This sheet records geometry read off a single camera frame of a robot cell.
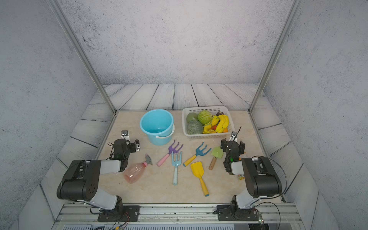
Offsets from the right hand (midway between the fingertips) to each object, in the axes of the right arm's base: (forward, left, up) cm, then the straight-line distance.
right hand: (235, 139), depth 92 cm
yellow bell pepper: (+10, +17, -2) cm, 19 cm away
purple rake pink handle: (-4, +41, -7) cm, 42 cm away
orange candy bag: (-22, -1, -7) cm, 23 cm away
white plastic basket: (+27, +9, -1) cm, 29 cm away
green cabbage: (+15, +19, +5) cm, 24 cm away
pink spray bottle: (-22, +61, -2) cm, 65 cm away
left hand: (0, +67, 0) cm, 67 cm away
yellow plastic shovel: (-17, +24, -7) cm, 30 cm away
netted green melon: (+7, +26, +3) cm, 27 cm away
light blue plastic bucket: (+9, +50, +4) cm, 51 cm away
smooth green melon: (+17, +28, +3) cm, 33 cm away
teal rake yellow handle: (-5, +23, -8) cm, 25 cm away
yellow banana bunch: (+10, +6, +3) cm, 13 cm away
